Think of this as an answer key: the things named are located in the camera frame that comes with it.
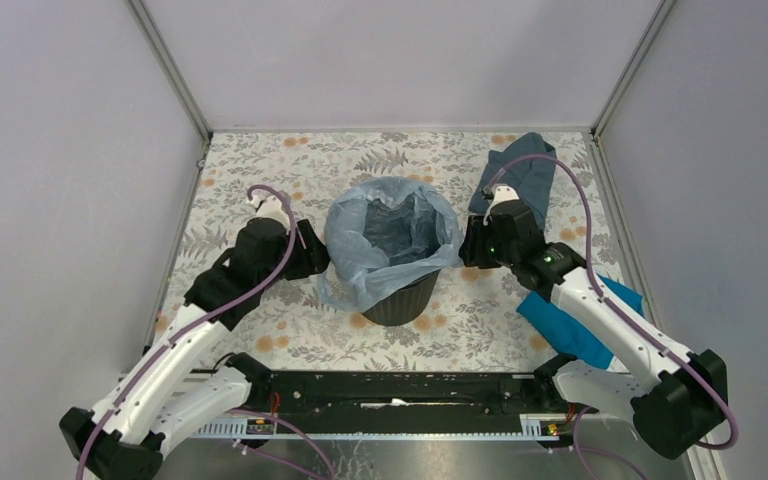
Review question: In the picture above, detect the black plastic trash bin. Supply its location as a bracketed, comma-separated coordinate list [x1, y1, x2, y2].
[362, 270, 440, 327]

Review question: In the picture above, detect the grey-blue crumpled cloth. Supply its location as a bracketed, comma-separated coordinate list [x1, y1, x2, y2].
[468, 132, 557, 230]

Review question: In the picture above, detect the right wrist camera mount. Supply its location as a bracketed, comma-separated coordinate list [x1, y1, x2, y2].
[482, 184, 520, 226]

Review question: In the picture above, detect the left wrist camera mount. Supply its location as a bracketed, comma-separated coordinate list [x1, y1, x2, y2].
[249, 195, 290, 228]

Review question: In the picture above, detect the floral patterned table mat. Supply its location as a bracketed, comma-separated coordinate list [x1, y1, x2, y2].
[156, 132, 626, 372]

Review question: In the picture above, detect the white slotted cable duct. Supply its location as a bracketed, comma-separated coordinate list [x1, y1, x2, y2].
[192, 413, 565, 444]

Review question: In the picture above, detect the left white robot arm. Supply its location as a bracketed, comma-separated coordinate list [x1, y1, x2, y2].
[59, 217, 328, 479]

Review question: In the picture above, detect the bright blue folded cloth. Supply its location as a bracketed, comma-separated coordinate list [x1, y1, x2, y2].
[516, 292, 626, 371]

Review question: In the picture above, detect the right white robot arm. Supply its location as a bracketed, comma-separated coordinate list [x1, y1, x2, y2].
[460, 199, 734, 459]

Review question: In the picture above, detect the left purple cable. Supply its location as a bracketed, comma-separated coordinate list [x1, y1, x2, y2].
[73, 185, 336, 480]

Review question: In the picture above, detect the light blue plastic trash bag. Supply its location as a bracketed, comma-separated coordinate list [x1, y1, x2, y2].
[317, 176, 464, 312]

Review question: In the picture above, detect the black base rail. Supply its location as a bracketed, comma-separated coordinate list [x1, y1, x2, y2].
[241, 371, 582, 425]

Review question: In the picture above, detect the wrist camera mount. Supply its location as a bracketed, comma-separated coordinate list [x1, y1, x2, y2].
[482, 184, 520, 226]
[249, 195, 290, 228]

